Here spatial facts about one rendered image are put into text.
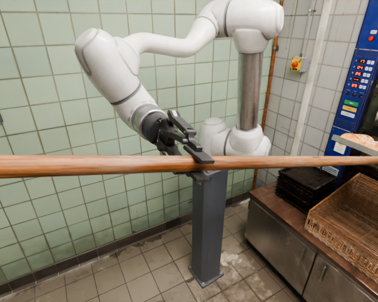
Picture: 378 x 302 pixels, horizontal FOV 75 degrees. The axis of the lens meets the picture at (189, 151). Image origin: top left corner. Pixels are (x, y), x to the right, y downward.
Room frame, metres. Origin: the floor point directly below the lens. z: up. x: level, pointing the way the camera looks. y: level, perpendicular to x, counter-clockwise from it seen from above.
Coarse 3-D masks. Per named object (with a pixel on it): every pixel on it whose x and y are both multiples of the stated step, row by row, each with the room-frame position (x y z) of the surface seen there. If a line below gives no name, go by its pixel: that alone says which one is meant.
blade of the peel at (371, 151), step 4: (332, 136) 1.13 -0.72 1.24; (336, 136) 1.12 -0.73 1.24; (336, 140) 1.11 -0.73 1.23; (340, 140) 1.09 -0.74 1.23; (344, 140) 1.08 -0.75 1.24; (348, 140) 1.06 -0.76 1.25; (344, 144) 1.07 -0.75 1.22; (348, 144) 1.05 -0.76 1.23; (352, 144) 1.04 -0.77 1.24; (356, 144) 1.03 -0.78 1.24; (360, 144) 1.02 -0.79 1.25; (356, 148) 1.02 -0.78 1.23; (360, 148) 1.01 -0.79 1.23; (364, 148) 1.00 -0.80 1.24; (368, 148) 0.98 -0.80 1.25; (364, 152) 0.99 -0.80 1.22; (368, 152) 0.97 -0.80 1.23; (372, 152) 0.96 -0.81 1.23; (376, 152) 0.95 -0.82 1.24
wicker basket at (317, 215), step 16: (336, 192) 1.27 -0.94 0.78; (352, 192) 1.35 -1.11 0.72; (368, 192) 1.29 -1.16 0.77; (320, 208) 1.21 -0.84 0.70; (336, 208) 1.30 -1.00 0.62; (352, 208) 1.30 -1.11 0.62; (368, 208) 1.24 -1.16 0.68; (320, 224) 1.19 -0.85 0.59; (336, 224) 1.19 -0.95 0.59; (352, 224) 1.18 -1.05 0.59; (368, 224) 1.19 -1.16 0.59; (320, 240) 1.05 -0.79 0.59; (336, 240) 1.05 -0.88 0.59; (352, 240) 0.93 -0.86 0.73; (368, 240) 1.05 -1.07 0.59; (352, 256) 0.90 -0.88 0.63; (368, 256) 0.85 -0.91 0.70; (368, 272) 0.83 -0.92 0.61
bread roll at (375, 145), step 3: (366, 141) 1.03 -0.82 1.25; (369, 141) 1.02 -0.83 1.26; (372, 141) 1.01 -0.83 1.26; (375, 141) 1.01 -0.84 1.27; (363, 144) 1.03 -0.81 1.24; (366, 144) 1.01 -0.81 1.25; (369, 144) 1.00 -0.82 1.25; (372, 144) 1.00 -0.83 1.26; (375, 144) 0.99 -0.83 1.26; (369, 147) 0.99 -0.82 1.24; (372, 147) 0.99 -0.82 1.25; (375, 147) 0.98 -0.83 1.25
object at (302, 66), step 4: (296, 56) 1.98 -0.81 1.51; (292, 60) 1.96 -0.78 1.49; (296, 60) 1.93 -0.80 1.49; (300, 60) 1.90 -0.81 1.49; (304, 60) 1.90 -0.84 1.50; (300, 64) 1.90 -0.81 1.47; (304, 64) 1.90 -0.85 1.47; (292, 68) 1.95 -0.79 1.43; (296, 68) 1.92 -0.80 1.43; (300, 68) 1.89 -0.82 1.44; (304, 68) 1.91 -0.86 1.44; (300, 72) 1.89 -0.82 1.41
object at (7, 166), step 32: (0, 160) 0.26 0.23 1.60; (32, 160) 0.28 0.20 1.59; (64, 160) 0.30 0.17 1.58; (96, 160) 0.32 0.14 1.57; (128, 160) 0.34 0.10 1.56; (160, 160) 0.37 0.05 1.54; (192, 160) 0.40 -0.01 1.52; (224, 160) 0.43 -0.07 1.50; (256, 160) 0.48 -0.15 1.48; (288, 160) 0.53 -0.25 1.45; (320, 160) 0.60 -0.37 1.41; (352, 160) 0.69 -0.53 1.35
